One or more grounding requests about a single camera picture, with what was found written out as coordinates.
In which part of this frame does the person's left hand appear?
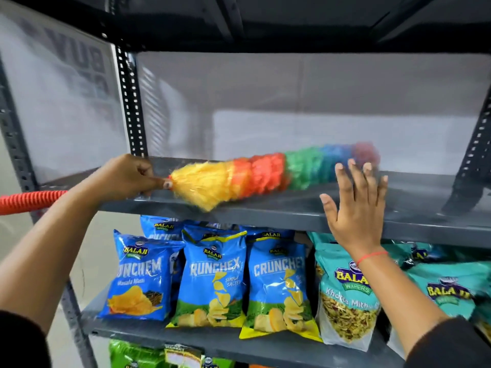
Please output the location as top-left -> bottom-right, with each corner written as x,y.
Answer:
82,154 -> 174,206

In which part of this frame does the person's right hand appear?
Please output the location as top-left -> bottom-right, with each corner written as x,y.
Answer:
319,158 -> 389,260

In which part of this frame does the rainbow duster with orange handle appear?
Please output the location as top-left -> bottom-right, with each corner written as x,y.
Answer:
0,142 -> 381,217

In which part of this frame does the person's right forearm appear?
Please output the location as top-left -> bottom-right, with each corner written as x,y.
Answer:
355,250 -> 450,358

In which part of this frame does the person's left forearm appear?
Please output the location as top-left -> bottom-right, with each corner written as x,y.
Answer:
0,179 -> 101,335

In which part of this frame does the teal snack mix packet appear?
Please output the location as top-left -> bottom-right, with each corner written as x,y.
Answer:
383,240 -> 453,269
387,261 -> 491,359
314,242 -> 381,352
306,231 -> 338,245

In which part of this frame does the grey metal shelving rack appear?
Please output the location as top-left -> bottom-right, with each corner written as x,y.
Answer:
0,0 -> 491,368

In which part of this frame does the translucent plastic back sheet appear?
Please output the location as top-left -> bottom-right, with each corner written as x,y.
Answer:
135,51 -> 491,177

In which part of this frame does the blue chip packet brown spice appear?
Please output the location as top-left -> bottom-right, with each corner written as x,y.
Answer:
98,229 -> 186,321

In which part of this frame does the blue chip packet yellow trim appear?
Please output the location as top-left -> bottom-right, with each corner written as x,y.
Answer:
239,237 -> 323,343
166,225 -> 248,328

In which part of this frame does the translucent plastic side sheet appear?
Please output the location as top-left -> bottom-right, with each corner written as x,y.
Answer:
0,0 -> 130,185

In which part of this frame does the person's black right sleeve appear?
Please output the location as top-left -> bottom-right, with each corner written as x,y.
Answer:
404,316 -> 491,368

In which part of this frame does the person's black sleeve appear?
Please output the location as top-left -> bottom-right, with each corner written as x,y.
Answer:
0,310 -> 51,368
404,316 -> 491,368

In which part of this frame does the green snack packet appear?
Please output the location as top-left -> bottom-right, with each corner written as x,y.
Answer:
201,356 -> 235,368
109,339 -> 166,368

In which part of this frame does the person's black left sleeve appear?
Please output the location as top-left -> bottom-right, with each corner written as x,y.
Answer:
0,310 -> 51,368

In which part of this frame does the red thread bracelet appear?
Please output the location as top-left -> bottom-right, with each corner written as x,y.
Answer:
355,250 -> 389,266

